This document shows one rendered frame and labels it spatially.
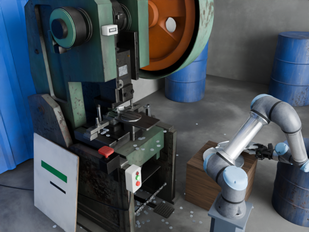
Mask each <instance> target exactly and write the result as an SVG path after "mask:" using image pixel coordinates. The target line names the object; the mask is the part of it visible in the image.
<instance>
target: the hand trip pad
mask: <svg viewBox="0 0 309 232"><path fill-rule="evenodd" d="M113 152H114V149H112V148H110V147H108V146H103V147H102V148H100V149H99V150H98V153H99V154H102V155H104V156H105V158H108V156H109V155H110V154H112V153H113Z"/></svg>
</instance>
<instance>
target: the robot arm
mask: <svg viewBox="0 0 309 232"><path fill-rule="evenodd" d="M250 108H251V110H250V116H249V117H248V119H247V120H246V121H245V122H244V123H243V125H242V126H241V127H240V129H239V130H238V131H237V132H236V133H235V135H234V136H233V137H232V138H231V140H230V141H229V142H228V143H227V145H226V146H225V147H224V148H223V149H222V150H221V151H217V152H216V153H212V154H210V155H208V156H207V157H206V158H205V160H204V163H203V169H204V171H205V172H206V173H207V175H208V176H210V177H211V178H212V179H213V180H214V181H215V182H216V183H217V184H218V185H219V186H220V187H221V188H222V190H221V195H220V197H219V198H218V200H217V203H216V209H217V211H218V213H219V214H220V215H221V216H223V217H225V218H227V219H231V220H237V219H240V218H242V217H244V215H245V214H246V204H245V200H244V199H245V193H246V187H247V174H246V173H245V171H244V170H243V169H241V168H239V167H236V166H234V165H235V160H236V158H237V157H238V156H239V155H240V154H241V153H242V151H243V150H244V149H245V148H246V146H247V145H248V144H249V143H250V142H251V140H252V139H253V138H254V137H255V135H256V134H257V133H258V132H259V130H260V129H261V128H262V127H263V126H264V125H268V124H269V123H270V122H271V121H272V122H274V123H276V124H277V125H279V126H280V127H281V130H282V132H284V133H285V135H286V139H287V142H288V145H289V147H288V146H287V145H286V144H285V143H278V144H277V145H276V146H275V148H274V149H273V145H272V143H269V144H268V147H266V146H264V145H263V144H259V143H257V144H253V145H249V146H247V148H249V149H248V150H249V151H250V152H249V154H255V157H256V158H255V159H258V158H261V159H259V160H263V159H264V158H268V159H269V160H271V159H272V160H275V161H279V162H284V163H288V164H291V165H292V164H293V165H294V166H296V167H297V168H299V169H300V170H302V171H304V172H308V171H309V159H308V157H307V153H306V149H305V146H304V142H303V137H302V133H301V128H302V124H301V121H300V118H299V116H298V114H297V113H296V111H295V110H294V108H293V107H292V106H291V105H289V104H288V103H286V102H284V101H281V100H279V99H277V98H274V97H273V96H271V95H267V94H260V95H258V96H256V97H255V98H254V99H253V101H252V102H251V106H250Z"/></svg>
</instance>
